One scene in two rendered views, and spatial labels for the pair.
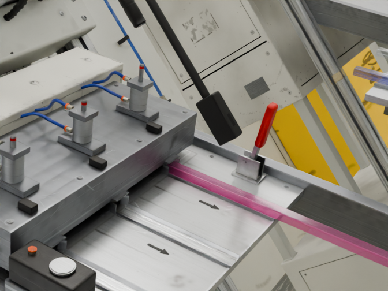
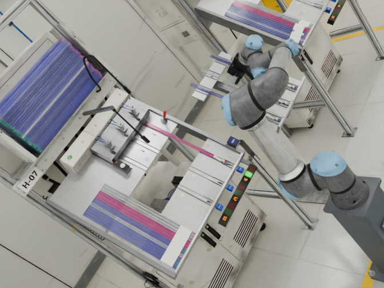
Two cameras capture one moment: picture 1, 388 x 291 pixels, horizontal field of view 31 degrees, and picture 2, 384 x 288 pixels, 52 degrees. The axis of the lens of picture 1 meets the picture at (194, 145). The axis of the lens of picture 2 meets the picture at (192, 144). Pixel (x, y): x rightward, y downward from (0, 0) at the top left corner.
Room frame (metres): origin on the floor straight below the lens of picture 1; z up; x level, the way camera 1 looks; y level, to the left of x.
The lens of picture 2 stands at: (-0.85, -0.87, 1.81)
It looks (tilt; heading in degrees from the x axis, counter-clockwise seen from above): 27 degrees down; 25
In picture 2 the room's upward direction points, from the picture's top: 45 degrees counter-clockwise
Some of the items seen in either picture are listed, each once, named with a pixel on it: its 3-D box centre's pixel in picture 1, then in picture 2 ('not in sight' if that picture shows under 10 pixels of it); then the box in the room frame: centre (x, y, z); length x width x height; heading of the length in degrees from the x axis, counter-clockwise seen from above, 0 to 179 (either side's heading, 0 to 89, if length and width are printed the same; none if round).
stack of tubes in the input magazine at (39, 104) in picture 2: not in sight; (48, 95); (0.82, 0.26, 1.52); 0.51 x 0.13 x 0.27; 141
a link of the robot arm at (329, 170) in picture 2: not in sight; (330, 170); (0.32, -0.67, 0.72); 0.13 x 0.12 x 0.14; 80
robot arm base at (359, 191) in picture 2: not in sight; (345, 187); (0.32, -0.68, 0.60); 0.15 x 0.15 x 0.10
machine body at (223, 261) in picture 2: not in sight; (186, 234); (0.85, 0.39, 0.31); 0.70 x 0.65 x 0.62; 141
